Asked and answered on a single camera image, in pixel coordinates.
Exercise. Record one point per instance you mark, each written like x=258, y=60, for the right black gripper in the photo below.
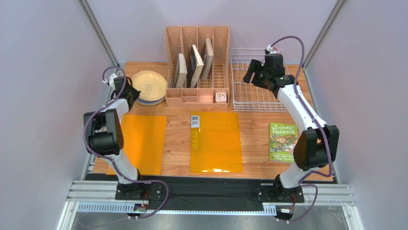
x=252, y=74

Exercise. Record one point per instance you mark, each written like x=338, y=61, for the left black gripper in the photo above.
x=136, y=92

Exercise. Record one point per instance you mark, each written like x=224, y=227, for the blue plate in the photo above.
x=149, y=103

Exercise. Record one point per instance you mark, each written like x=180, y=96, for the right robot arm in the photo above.
x=317, y=145

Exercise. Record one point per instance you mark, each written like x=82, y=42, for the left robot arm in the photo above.
x=104, y=138

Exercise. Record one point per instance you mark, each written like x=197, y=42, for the white power adapter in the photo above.
x=221, y=97

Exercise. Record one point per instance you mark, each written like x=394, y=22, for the left orange plastic sheet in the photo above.
x=144, y=137

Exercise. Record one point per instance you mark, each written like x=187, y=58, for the orange plastic sheet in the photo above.
x=215, y=145
x=144, y=137

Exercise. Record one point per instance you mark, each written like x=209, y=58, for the pink plastic file organizer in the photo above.
x=179, y=39

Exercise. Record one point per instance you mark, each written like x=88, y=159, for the right book grey cover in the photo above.
x=208, y=59

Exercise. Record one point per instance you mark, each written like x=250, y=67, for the left book blue cover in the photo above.
x=181, y=72

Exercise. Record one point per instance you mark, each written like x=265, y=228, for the middle book black cover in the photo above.
x=195, y=67

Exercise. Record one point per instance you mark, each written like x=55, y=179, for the green treehouse book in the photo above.
x=282, y=141

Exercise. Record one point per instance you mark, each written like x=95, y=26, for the centre orange plastic sheet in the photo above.
x=215, y=145

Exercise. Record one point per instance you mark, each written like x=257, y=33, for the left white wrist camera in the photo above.
x=110, y=81

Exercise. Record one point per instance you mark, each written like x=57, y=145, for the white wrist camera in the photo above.
x=110, y=81
x=271, y=50

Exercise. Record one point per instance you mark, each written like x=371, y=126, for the white wire dish rack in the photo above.
x=246, y=96

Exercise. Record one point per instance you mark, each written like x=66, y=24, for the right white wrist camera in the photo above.
x=271, y=50

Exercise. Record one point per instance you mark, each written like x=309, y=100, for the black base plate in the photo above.
x=206, y=194

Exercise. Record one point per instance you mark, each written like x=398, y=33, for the aluminium rail frame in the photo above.
x=90, y=205

